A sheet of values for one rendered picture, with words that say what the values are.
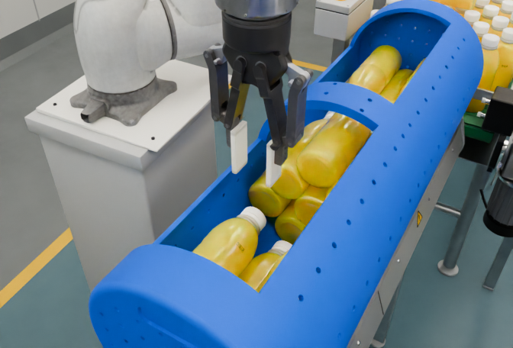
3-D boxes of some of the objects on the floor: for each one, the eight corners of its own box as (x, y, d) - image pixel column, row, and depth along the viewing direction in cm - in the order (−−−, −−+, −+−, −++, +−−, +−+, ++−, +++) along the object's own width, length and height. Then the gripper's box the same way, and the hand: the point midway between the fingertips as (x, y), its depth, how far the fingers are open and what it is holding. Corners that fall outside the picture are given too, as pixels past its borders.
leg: (366, 343, 182) (396, 217, 142) (372, 330, 185) (403, 204, 146) (382, 351, 179) (417, 225, 140) (387, 338, 183) (423, 212, 144)
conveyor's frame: (311, 282, 202) (333, 83, 146) (430, 92, 312) (469, -63, 256) (433, 339, 183) (511, 134, 127) (514, 115, 293) (575, -47, 237)
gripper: (169, 1, 56) (187, 168, 71) (316, 38, 49) (302, 215, 63) (208, -20, 61) (217, 140, 76) (347, 11, 54) (327, 180, 68)
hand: (256, 156), depth 67 cm, fingers open, 5 cm apart
